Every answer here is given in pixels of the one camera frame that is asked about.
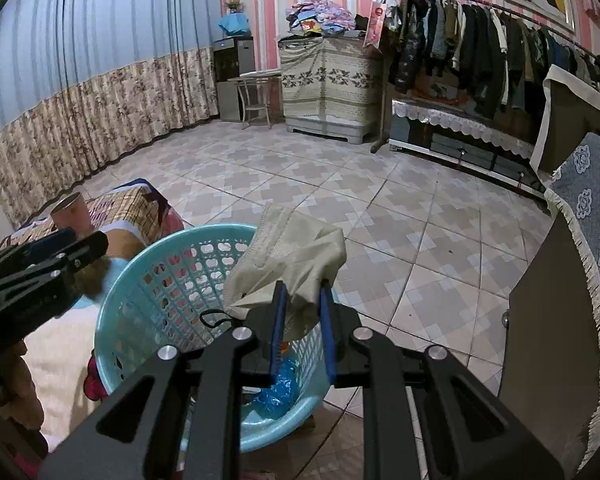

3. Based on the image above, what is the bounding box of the metal clothes rack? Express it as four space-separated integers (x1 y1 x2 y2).
380 0 600 153

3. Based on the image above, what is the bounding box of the pile of folded clothes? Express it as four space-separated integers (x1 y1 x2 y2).
286 0 358 38

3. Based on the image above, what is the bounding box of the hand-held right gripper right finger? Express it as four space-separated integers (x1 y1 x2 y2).
319 282 566 480

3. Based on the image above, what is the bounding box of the pink mug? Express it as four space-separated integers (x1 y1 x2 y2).
50 192 92 238

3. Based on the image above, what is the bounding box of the pink printed tote bag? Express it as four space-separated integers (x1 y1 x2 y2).
364 0 403 53

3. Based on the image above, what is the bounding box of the blue plastic bag on dispenser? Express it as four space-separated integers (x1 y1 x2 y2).
218 12 251 38

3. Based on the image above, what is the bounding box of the white metal chair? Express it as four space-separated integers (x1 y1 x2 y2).
228 69 283 130

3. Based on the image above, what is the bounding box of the beige face mask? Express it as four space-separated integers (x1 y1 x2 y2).
222 204 347 340

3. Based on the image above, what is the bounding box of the cloth-covered cabinet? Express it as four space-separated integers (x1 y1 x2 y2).
278 35 383 146

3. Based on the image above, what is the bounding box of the teal plastic basket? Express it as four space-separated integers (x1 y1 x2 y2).
94 224 333 453

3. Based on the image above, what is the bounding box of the person's left forearm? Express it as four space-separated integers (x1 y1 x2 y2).
0 340 48 466

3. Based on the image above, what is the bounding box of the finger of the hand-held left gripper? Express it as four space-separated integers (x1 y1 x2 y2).
0 231 110 295
0 227 78 275

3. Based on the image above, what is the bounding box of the dark cloth with cream border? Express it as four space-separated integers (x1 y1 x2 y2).
530 65 600 176

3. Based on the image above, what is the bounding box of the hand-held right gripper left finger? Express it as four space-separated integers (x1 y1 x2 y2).
37 280 288 480

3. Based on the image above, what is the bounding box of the blue plastic bag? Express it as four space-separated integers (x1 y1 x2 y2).
218 12 251 38
252 357 301 418

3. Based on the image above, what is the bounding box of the blue curtain with floral hem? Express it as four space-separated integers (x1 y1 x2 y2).
0 0 221 231

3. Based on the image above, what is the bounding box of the blue patterned fringed cloth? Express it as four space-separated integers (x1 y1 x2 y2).
545 132 600 461

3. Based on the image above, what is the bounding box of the checked woven mat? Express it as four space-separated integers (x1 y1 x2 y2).
0 180 186 256

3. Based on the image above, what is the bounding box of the grey water dispenser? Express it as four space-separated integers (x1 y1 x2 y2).
212 36 256 122

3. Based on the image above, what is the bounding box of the low cabinet with lace cover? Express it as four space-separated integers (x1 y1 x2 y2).
389 97 551 198

